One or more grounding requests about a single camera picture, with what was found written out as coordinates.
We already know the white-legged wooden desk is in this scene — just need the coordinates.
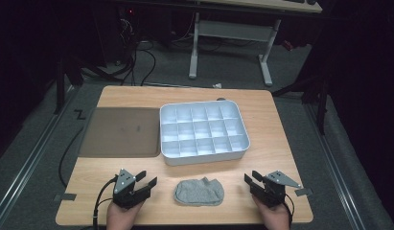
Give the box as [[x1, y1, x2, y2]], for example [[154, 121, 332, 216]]
[[187, 0, 324, 87]]

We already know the white divided storage box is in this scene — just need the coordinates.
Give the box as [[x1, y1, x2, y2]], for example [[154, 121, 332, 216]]
[[158, 99, 251, 167]]

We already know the person's right hand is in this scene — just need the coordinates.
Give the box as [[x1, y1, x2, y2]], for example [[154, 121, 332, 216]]
[[251, 195, 291, 230]]

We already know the grey tape piece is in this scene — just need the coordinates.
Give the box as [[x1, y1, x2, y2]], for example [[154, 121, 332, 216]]
[[53, 193, 78, 202], [294, 187, 313, 197]]

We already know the grey sock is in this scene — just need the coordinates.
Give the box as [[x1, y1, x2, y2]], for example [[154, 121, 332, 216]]
[[173, 176, 225, 207]]

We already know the metal floor rail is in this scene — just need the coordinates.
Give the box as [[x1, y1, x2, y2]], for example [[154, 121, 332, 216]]
[[303, 103, 367, 230], [0, 85, 78, 221]]

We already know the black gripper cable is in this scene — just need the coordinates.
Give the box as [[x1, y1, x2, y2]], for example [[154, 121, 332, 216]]
[[92, 174, 119, 230], [283, 193, 295, 226]]

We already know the black metal stand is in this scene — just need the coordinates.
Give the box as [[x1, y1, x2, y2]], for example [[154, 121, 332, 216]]
[[271, 68, 332, 136], [53, 54, 85, 115]]

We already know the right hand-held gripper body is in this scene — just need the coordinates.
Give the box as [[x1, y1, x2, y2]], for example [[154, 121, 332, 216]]
[[249, 170, 302, 208]]

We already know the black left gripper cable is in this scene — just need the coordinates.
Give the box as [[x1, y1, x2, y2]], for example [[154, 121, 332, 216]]
[[92, 174, 119, 230]]

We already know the black floor cable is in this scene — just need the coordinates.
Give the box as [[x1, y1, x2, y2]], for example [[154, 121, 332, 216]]
[[58, 126, 85, 189]]

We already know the dark rimmed mat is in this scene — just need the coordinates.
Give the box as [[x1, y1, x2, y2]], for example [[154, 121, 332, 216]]
[[78, 106, 162, 159]]

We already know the person's left hand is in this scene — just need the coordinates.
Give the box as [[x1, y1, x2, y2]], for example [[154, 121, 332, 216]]
[[105, 200, 145, 230]]

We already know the black zigzag tape mark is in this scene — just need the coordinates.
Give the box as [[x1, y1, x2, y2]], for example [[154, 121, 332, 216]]
[[73, 108, 87, 121]]

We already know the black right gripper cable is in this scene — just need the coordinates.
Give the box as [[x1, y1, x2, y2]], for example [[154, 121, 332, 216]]
[[283, 193, 295, 226]]

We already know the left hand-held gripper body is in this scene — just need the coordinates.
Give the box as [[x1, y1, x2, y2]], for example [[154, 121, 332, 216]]
[[112, 168, 152, 211]]

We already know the bundle of black cables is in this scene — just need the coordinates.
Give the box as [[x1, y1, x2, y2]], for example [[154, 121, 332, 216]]
[[82, 12, 158, 87]]

